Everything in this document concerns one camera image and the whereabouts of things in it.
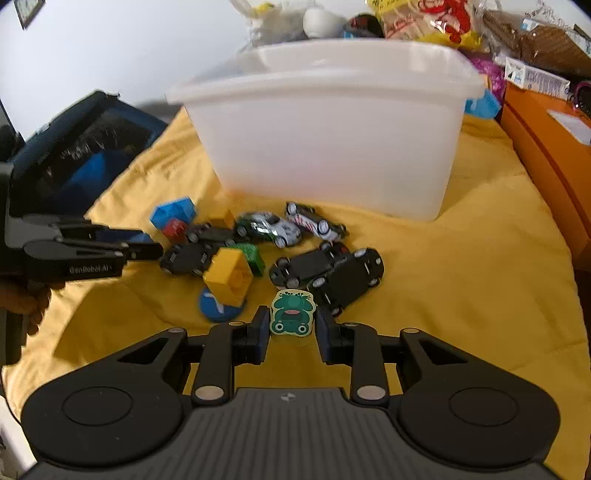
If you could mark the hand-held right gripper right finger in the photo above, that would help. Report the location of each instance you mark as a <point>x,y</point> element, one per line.
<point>324,339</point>

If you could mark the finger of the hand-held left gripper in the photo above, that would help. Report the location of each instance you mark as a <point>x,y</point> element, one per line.
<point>143,253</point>
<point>101,230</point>

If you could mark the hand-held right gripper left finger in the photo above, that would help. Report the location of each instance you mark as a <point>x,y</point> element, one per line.
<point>261,337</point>

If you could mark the green frog toy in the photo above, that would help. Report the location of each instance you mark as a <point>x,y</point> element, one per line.
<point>292,313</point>

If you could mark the white plastic bin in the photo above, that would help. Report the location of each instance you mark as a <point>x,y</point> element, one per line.
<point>323,138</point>

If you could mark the person's left hand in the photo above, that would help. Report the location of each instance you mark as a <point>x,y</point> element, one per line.
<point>23,302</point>

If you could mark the red building block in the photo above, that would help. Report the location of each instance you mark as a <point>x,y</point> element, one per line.
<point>176,229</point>

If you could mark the small black toy car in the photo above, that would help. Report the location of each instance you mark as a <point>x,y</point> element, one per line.
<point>187,259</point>

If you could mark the blue building block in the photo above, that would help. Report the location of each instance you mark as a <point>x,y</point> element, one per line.
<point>173,211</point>

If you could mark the blue round disc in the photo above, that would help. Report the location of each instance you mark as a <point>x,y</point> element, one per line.
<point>213,310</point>

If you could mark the large black toy car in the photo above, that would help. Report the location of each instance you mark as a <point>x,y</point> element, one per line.
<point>348,277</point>

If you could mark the dark grey toy car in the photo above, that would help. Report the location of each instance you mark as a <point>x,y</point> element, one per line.
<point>213,234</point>

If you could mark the hollow yellow building block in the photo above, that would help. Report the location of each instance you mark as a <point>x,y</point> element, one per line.
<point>221,270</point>

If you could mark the green building block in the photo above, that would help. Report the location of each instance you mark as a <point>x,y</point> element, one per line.
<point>253,258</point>

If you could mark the dark blue storage bag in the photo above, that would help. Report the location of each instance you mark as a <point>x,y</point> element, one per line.
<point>92,147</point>

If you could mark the small yellow building block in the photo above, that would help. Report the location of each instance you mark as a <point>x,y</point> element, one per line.
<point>226,219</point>

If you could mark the silver green toy car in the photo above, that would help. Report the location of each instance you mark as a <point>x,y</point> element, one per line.
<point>270,228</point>

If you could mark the white toy car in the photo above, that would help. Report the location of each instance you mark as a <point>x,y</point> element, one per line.
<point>314,221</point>

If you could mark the yellow cloth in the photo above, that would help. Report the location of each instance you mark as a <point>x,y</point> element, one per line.
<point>461,277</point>

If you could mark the clear plastic bag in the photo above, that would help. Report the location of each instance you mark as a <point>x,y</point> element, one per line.
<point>263,23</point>

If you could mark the orange box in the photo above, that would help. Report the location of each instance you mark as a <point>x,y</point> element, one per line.
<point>545,166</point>

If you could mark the light blue toy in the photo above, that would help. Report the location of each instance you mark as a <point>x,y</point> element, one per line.
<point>482,106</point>

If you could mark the white round toy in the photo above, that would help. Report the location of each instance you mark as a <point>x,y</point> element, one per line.
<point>321,22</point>

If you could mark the purple mesh item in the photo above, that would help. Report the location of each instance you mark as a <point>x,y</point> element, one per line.
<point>489,69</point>

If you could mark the yellow red snack bag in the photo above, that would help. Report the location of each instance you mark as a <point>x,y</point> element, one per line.
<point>425,21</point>

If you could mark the white blue carton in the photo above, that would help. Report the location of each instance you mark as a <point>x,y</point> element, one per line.
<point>535,77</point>

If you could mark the dark picture frame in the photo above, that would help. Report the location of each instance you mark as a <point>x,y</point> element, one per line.
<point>25,13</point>

